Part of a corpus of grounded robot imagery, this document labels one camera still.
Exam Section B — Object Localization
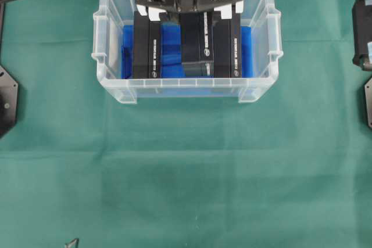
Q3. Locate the black camera box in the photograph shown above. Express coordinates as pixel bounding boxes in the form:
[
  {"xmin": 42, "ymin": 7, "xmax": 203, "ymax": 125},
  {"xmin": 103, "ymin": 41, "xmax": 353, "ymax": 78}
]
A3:
[
  {"xmin": 133, "ymin": 11, "xmax": 162, "ymax": 79},
  {"xmin": 213, "ymin": 9, "xmax": 242, "ymax": 78},
  {"xmin": 180, "ymin": 12, "xmax": 214, "ymax": 77}
]

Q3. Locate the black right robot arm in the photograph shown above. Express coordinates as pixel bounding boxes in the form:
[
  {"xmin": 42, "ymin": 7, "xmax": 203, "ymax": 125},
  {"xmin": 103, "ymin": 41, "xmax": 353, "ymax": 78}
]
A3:
[{"xmin": 352, "ymin": 0, "xmax": 371, "ymax": 71}]

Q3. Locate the clear plastic storage case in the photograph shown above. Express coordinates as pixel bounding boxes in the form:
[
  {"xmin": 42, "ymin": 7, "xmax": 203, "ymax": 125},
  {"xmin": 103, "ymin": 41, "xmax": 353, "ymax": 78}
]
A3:
[{"xmin": 92, "ymin": 0, "xmax": 284, "ymax": 104}]

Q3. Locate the blue foam liner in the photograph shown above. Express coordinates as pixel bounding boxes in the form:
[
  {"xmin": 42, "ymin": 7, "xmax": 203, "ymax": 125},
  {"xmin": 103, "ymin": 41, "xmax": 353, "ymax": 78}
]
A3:
[{"xmin": 121, "ymin": 25, "xmax": 253, "ymax": 79}]

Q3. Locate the green table cloth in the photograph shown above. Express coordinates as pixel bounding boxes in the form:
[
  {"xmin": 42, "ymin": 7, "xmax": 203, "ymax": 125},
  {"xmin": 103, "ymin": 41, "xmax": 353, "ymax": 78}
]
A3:
[{"xmin": 1, "ymin": 0, "xmax": 371, "ymax": 247}]

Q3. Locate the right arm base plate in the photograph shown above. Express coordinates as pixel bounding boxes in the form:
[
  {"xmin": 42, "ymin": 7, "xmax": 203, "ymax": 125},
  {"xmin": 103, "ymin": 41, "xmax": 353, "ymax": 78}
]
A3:
[{"xmin": 364, "ymin": 78, "xmax": 372, "ymax": 128}]

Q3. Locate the black aluminium frame rail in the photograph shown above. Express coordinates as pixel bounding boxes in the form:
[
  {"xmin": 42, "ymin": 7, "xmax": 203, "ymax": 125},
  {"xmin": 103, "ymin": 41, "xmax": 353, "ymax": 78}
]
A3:
[{"xmin": 0, "ymin": 3, "xmax": 5, "ymax": 44}]

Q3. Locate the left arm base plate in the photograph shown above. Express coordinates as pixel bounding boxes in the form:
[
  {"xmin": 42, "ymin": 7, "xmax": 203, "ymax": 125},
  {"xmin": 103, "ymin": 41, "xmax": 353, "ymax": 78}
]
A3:
[{"xmin": 0, "ymin": 66, "xmax": 18, "ymax": 138}]

